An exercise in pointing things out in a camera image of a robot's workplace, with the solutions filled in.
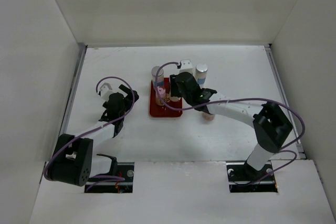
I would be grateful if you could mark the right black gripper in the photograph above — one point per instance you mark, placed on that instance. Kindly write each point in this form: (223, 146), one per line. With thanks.
(175, 86)

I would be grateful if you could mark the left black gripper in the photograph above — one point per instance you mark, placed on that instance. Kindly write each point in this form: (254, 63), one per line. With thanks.
(128, 92)

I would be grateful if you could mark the pink spice jar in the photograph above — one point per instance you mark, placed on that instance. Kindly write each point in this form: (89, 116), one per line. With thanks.
(160, 96)

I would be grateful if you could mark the blue label shaker bottle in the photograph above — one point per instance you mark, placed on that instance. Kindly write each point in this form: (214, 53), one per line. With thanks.
(157, 77)

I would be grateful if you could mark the yellow lid squeeze bottle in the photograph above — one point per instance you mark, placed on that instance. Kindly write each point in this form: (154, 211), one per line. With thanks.
(174, 98)

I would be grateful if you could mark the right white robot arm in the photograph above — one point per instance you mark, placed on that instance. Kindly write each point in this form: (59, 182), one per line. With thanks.
(269, 122)

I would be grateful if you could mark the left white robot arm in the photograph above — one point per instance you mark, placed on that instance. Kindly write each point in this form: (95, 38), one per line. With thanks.
(72, 159)

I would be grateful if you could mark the red rectangular tray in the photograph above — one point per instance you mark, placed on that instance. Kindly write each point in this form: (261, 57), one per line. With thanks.
(157, 111)

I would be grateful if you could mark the silver lid shaker bottle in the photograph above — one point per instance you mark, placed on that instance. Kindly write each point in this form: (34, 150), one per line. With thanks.
(201, 70)

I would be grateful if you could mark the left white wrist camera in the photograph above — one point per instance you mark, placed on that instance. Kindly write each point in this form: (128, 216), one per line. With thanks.
(105, 91)

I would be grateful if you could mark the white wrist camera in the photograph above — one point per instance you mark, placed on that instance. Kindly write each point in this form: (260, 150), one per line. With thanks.
(185, 66)
(105, 91)

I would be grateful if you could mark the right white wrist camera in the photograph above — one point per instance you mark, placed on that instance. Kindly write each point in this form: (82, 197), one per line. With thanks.
(185, 66)

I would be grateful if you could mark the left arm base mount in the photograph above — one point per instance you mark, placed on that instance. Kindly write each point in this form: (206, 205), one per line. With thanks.
(108, 175)

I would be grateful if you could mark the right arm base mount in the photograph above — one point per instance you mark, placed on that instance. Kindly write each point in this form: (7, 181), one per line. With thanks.
(242, 179)

